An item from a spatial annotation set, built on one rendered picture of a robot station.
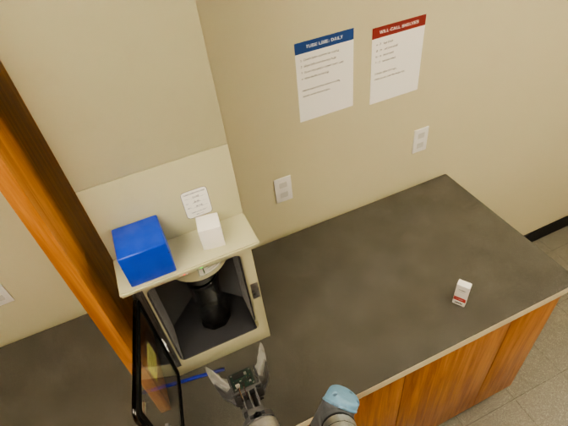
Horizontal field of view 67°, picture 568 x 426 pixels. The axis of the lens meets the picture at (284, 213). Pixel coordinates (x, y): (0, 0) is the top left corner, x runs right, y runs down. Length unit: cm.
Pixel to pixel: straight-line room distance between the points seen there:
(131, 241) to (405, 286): 101
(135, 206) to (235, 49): 59
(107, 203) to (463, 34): 137
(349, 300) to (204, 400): 58
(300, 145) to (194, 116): 75
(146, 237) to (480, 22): 141
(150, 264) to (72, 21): 47
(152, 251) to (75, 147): 25
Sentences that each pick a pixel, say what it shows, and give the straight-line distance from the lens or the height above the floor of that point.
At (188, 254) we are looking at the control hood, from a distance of 100.
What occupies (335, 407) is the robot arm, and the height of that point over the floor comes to 129.
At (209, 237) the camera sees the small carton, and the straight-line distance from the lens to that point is 97.
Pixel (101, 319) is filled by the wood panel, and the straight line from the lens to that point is 107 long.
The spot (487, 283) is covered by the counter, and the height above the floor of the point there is 94.
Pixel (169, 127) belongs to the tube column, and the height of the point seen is 179.
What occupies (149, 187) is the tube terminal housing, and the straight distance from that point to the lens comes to 95.
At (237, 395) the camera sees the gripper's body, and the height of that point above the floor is 125.
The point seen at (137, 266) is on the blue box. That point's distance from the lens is 94.
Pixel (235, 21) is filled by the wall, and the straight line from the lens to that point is 132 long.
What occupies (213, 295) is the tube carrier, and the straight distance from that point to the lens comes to 134.
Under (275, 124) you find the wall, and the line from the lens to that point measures 149.
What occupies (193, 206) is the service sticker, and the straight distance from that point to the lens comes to 101.
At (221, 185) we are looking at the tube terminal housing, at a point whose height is 161.
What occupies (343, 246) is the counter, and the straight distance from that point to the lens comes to 173.
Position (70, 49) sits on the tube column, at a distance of 82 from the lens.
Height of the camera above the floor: 222
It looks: 43 degrees down
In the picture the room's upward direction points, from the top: 8 degrees counter-clockwise
